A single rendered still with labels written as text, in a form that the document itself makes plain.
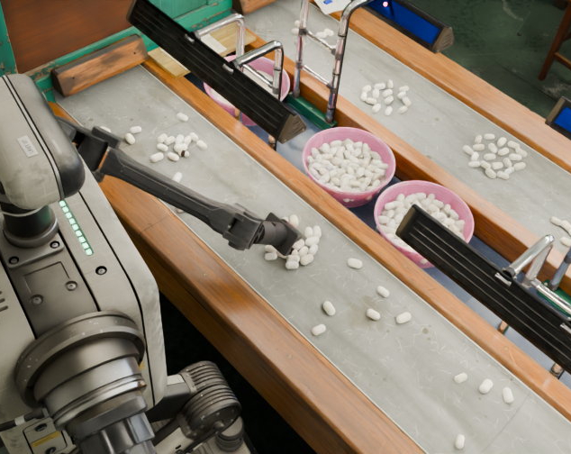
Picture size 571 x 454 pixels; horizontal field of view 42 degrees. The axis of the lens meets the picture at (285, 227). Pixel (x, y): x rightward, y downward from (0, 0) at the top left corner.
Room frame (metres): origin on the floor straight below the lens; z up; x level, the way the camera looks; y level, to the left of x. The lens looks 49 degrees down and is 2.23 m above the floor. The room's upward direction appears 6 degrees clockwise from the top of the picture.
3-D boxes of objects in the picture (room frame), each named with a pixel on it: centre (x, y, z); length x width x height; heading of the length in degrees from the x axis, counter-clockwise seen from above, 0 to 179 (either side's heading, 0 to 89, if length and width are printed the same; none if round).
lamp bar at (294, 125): (1.50, 0.23, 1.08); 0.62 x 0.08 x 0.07; 48
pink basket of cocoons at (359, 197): (1.52, -0.16, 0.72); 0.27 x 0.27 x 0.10
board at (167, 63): (1.97, 0.33, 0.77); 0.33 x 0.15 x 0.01; 138
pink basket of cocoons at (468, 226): (1.34, -0.36, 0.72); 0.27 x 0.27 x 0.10
